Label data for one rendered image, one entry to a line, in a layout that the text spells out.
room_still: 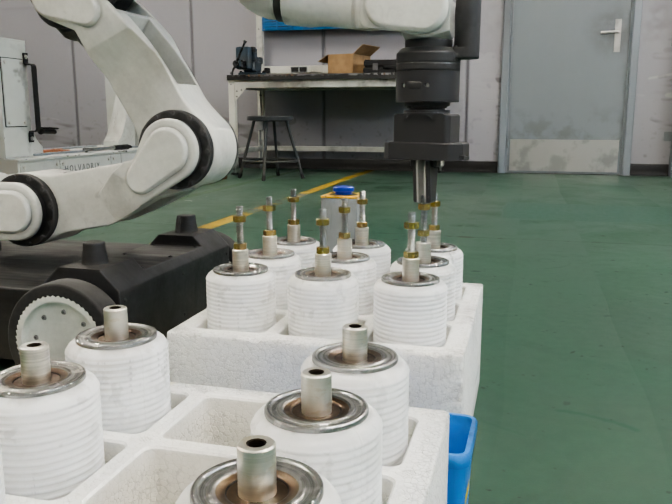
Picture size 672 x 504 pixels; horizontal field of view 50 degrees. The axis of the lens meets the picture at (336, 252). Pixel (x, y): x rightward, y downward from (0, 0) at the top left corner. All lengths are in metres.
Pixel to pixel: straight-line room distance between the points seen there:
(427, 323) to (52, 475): 0.49
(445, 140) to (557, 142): 5.03
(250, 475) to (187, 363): 0.58
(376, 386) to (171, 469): 0.19
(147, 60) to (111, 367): 0.79
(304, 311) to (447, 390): 0.21
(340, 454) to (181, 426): 0.26
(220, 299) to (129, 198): 0.45
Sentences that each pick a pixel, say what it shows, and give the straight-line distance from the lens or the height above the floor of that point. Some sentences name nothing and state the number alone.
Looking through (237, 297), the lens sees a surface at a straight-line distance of 0.96.
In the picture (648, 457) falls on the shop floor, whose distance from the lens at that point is 1.11.
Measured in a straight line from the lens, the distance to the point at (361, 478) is 0.52.
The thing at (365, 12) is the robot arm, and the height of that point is 0.60.
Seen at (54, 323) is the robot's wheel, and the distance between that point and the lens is 1.26.
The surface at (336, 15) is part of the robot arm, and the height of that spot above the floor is 0.60.
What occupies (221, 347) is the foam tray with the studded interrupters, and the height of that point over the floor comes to 0.16.
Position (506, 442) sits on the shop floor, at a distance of 1.10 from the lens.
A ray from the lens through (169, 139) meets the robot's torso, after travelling 1.30.
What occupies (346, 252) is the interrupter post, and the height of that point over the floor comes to 0.26.
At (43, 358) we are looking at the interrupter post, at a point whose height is 0.27.
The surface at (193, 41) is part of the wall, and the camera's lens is 6.71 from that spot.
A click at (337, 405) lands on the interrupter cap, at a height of 0.25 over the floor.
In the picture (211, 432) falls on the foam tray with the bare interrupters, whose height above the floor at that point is 0.14.
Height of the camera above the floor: 0.46
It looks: 11 degrees down
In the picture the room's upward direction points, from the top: straight up
